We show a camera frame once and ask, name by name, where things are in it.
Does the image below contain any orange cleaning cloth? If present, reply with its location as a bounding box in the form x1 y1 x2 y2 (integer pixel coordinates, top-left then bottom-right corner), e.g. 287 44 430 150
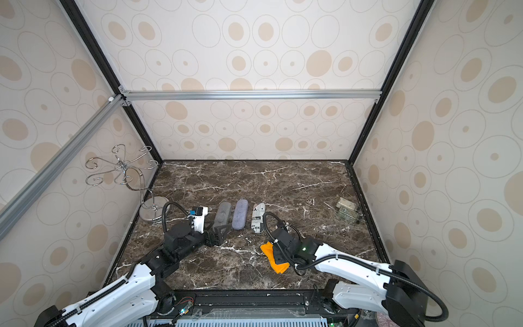
260 242 290 274

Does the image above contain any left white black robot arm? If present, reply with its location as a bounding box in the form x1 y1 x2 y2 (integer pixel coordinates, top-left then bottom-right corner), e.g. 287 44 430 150
35 202 231 326

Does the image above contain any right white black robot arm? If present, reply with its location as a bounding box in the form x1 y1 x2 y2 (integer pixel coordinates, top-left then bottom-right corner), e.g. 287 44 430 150
251 212 449 326

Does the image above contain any grey eyeglass case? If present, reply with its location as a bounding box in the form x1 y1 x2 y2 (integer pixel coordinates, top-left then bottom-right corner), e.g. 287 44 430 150
212 202 232 228

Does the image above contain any lavender eyeglass case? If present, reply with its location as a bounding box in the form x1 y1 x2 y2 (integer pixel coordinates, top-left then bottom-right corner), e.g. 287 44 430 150
232 199 249 230

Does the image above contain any chrome hook stand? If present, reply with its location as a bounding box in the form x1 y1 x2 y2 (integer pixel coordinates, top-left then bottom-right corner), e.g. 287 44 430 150
84 144 167 223

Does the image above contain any green clear box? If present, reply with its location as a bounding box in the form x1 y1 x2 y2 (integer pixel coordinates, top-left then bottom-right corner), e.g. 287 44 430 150
336 198 361 223

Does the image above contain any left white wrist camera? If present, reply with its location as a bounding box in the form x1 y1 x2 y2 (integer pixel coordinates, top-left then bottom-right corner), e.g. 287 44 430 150
189 207 208 234

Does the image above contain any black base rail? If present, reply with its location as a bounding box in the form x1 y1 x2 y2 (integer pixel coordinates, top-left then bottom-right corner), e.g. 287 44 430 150
144 288 362 326

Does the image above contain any diagonal aluminium frame bar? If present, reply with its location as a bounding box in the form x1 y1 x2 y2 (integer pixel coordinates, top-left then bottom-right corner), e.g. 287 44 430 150
1 95 123 238

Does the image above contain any horizontal aluminium frame bar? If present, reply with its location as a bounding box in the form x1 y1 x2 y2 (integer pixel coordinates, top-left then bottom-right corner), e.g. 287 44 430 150
123 89 382 101

